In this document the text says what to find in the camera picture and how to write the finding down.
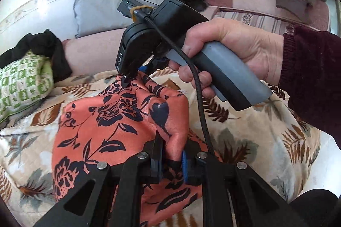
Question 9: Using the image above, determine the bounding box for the striped floral cushion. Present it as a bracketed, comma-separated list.
[216, 7, 296, 34]

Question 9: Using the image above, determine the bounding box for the black garment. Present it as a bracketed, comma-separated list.
[0, 29, 73, 83]

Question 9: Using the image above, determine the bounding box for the orange floral blouse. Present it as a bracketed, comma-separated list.
[51, 71, 227, 227]

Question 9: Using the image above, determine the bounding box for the person's right forearm maroon sleeve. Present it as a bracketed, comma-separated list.
[278, 25, 341, 150]

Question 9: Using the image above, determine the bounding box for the green checkered pillow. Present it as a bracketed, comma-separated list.
[0, 53, 55, 122]

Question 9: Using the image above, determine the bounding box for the person's right hand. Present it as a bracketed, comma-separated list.
[168, 18, 285, 100]

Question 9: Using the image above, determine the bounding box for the leaf print blanket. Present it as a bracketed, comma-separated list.
[0, 69, 321, 227]

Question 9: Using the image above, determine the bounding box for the pink quilted sofa armrest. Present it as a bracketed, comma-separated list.
[62, 29, 128, 78]

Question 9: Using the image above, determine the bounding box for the person's leg in black trousers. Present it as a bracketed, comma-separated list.
[289, 189, 341, 227]

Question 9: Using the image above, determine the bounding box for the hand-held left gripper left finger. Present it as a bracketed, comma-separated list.
[33, 132, 164, 227]

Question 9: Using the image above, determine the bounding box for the grey pillow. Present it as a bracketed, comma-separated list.
[72, 0, 173, 38]

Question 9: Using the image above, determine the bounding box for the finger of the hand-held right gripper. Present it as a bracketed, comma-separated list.
[137, 56, 169, 76]
[120, 72, 132, 89]

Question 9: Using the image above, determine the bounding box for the black braided cable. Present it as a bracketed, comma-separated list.
[133, 10, 215, 155]

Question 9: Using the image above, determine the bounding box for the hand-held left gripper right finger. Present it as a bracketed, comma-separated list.
[182, 140, 309, 227]

